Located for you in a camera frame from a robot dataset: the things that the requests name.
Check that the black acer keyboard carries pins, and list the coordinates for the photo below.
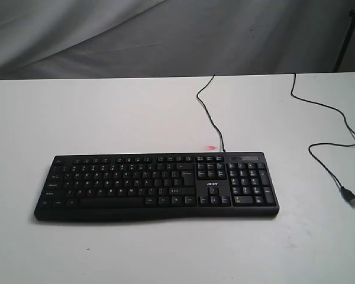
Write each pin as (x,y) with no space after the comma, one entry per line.
(142,187)

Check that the black tripod stand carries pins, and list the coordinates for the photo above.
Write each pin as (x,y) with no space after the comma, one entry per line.
(347,35)

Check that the grey backdrop cloth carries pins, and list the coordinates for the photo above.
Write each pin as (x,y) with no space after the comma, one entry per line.
(136,39)

